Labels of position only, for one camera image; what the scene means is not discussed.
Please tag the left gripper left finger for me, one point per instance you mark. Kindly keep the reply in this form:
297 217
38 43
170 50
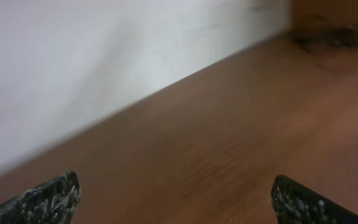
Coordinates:
52 202

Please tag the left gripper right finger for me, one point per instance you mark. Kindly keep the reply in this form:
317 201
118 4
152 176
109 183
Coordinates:
295 203

